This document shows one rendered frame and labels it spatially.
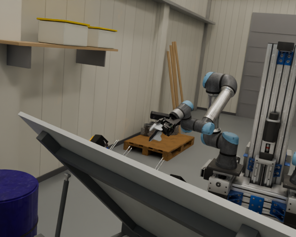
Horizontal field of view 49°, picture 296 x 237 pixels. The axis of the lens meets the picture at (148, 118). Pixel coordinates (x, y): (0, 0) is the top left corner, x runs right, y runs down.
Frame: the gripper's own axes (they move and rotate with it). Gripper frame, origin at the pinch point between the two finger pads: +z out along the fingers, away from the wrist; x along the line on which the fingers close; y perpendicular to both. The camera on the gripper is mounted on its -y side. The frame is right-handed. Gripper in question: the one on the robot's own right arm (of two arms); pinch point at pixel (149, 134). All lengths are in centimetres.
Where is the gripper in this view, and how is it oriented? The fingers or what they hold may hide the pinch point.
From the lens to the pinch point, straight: 183.8
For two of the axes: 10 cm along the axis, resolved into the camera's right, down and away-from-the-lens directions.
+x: -0.4, 7.0, 7.1
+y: 7.6, 4.8, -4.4
